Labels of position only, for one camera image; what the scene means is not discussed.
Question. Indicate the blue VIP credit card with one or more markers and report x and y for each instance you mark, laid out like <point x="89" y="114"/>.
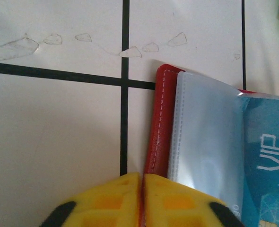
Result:
<point x="267" y="189"/>

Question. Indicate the red leather card holder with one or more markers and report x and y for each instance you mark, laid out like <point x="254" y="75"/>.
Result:
<point x="163" y="118"/>

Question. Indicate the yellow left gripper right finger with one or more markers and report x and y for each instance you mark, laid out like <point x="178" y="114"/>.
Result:
<point x="182" y="210"/>

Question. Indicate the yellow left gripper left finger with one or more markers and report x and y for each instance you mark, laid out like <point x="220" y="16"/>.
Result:
<point x="106" y="208"/>

